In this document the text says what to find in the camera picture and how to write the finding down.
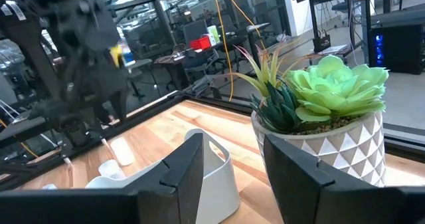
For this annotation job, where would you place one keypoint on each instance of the green and white carton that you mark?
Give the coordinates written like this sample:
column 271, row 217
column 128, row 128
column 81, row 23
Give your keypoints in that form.
column 214, row 33

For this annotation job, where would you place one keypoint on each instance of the red plastic box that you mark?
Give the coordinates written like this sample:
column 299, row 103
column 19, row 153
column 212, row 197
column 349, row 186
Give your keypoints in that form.
column 201, row 43

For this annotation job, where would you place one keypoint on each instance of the black paper bag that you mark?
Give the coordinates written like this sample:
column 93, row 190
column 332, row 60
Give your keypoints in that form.
column 321, row 44

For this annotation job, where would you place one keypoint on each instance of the black computer tower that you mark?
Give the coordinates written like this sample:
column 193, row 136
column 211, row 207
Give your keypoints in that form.
column 401, row 51

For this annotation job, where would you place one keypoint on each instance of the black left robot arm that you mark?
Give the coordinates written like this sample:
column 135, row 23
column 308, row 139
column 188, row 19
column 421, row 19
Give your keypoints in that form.
column 79, row 34

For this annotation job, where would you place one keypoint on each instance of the black side desk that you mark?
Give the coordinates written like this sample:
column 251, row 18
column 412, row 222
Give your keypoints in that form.
column 139, row 64

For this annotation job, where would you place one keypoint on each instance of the white plastic basket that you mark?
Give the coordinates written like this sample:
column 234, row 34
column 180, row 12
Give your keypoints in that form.
column 219, row 184

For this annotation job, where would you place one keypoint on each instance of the short white pill bottle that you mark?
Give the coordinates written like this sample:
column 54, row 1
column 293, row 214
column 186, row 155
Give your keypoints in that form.
column 111, row 169

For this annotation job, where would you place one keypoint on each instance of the black standing desk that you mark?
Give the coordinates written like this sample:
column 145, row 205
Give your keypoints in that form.
column 313, row 18

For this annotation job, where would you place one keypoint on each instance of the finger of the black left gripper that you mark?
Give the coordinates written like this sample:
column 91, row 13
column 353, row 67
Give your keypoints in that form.
column 67, row 160
column 106, row 147

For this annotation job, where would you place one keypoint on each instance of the black aluminium table frame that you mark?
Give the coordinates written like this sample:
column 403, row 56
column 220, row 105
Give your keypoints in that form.
column 149, row 113

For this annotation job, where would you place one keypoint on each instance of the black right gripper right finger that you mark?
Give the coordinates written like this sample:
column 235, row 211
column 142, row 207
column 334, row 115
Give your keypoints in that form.
column 305, row 190

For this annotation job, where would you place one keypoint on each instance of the disinfecting wipes canister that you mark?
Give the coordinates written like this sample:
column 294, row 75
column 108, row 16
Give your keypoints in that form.
column 127, row 56

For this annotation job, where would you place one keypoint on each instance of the grey office chair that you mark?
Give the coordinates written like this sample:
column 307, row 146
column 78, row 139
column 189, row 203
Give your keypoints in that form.
column 196, row 29

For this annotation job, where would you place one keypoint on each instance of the black office desk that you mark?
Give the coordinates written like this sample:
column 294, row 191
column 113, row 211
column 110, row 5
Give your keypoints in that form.
column 172, row 67

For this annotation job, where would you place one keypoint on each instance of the tall white pill bottle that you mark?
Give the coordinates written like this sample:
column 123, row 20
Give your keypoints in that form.
column 122, row 151

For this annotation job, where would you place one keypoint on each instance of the potted succulent in patterned pot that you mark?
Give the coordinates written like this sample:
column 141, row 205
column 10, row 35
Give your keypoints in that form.
column 348, row 147

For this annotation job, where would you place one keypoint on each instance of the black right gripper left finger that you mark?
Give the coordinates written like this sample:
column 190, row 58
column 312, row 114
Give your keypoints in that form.
column 166, row 190

